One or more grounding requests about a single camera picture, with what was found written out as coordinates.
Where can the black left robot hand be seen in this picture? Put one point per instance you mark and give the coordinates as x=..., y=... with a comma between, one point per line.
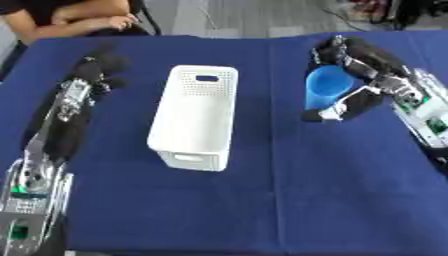
x=70, y=126

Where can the black chair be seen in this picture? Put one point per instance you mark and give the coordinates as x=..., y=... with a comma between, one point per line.
x=146, y=16

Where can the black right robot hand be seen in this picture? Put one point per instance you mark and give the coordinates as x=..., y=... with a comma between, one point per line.
x=373, y=60

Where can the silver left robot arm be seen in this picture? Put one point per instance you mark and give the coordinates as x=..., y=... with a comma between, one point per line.
x=29, y=196

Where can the person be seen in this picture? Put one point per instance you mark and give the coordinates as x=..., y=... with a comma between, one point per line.
x=64, y=16

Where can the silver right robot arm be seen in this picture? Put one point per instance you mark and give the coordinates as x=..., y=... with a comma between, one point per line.
x=423, y=106

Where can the blue plastic cup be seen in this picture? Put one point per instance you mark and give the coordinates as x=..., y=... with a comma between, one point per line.
x=326, y=87

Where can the white perforated plastic basket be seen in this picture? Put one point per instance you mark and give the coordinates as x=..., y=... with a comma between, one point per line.
x=195, y=116

